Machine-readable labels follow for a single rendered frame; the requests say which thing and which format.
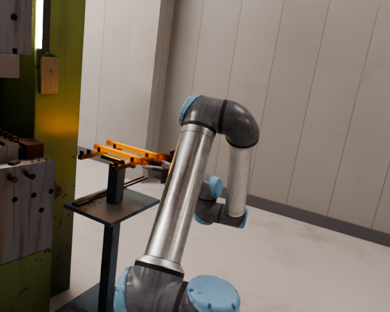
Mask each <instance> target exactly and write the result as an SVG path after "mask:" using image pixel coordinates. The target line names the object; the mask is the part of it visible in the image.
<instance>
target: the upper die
mask: <svg viewBox="0 0 390 312"><path fill-rule="evenodd" d="M19 57H20V55H19V54H14V53H12V54H8V53H0V78H19Z"/></svg>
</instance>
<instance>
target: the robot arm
mask: <svg viewBox="0 0 390 312"><path fill-rule="evenodd" d="M179 124H180V126H181V127H182V128H181V134H180V138H179V141H178V144H177V147H176V149H175V150H171V151H170V156H171V159H172V163H170V162H166V161H164V160H160V161H159V162H162V163H163V168H162V167H159V166H152V165H144V166H142V167H143V168H145V169H148V172H149V178H151V179H153V178H154V177H155V175H161V174H162V173H163V174H162V179H161V181H160V183H161V184H164V183H165V184H164V185H165V187H164V190H163V194H162V197H161V200H160V204H159V207H158V210H157V214H156V216H155V220H154V224H153V227H152V230H151V233H150V236H149V240H148V243H147V247H146V249H145V253H144V254H143V255H142V256H141V257H139V258H137V259H136V260H135V263H134V267H133V266H128V267H126V268H125V270H124V271H123V272H122V273H121V276H120V278H119V281H118V284H117V287H116V293H115V300H114V309H115V312H240V303H241V301H240V296H239V294H238V292H237V290H236V288H235V287H234V286H233V285H232V284H231V283H229V282H227V281H226V280H224V279H220V278H218V277H217V276H214V275H199V276H198V277H193V278H192V279H191V280H190V281H189V282H187V281H184V280H183V279H184V274H185V273H184V270H183V268H182V267H181V259H182V257H183V252H184V248H185V245H186V240H187V238H188V233H189V229H190V226H191V222H192V219H193V215H194V219H195V221H196V222H198V223H200V224H203V225H212V224H213V223H219V224H223V225H228V226H231V227H236V228H244V227H245V223H246V219H247V216H248V211H249V210H248V209H247V208H246V198H247V192H248V183H249V174H250V169H251V159H252V154H253V147H254V146H255V145H256V144H257V143H258V140H259V127H258V124H257V122H256V120H255V118H254V117H253V115H252V114H251V113H250V112H249V111H248V110H247V109H246V108H245V107H244V106H242V105H240V104H239V103H237V102H235V101H232V100H224V99H220V98H213V97H206V96H204V95H190V96H189V97H188V98H187V99H186V100H185V101H184V103H183V106H182V107H181V111H180V116H179ZM216 133H217V134H224V135H225V139H226V141H227V143H228V144H229V152H228V171H227V190H226V201H225V204H222V203H218V202H217V198H219V197H220V196H221V194H222V190H223V181H222V180H221V179H220V178H218V177H216V176H214V175H213V176H212V175H208V174H206V173H205V170H206V166H207V162H208V159H209V155H210V151H211V148H212V143H213V141H214V139H215V135H216Z"/></svg>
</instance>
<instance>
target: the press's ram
mask: <svg viewBox="0 0 390 312"><path fill-rule="evenodd" d="M31 45H32V0H0V53H8V54H12V53H14V54H23V55H31Z"/></svg>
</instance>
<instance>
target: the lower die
mask: <svg viewBox="0 0 390 312"><path fill-rule="evenodd" d="M0 141H1V142H3V143H5V146H4V147H0V163H6V162H9V161H11V160H14V159H16V160H18V155H19V144H18V143H16V142H14V141H12V142H10V139H8V138H7V139H5V137H4V136H1V137H0Z"/></svg>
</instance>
